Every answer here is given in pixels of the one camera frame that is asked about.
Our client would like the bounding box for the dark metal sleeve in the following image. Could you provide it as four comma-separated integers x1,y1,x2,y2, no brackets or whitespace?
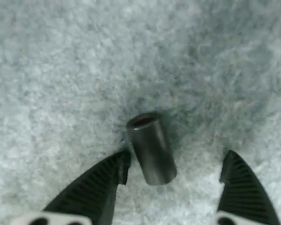
126,111,178,186

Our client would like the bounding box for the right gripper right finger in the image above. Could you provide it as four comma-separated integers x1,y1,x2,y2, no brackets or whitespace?
215,150,281,225

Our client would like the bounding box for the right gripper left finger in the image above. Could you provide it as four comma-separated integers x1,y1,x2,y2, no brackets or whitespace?
9,150,132,225

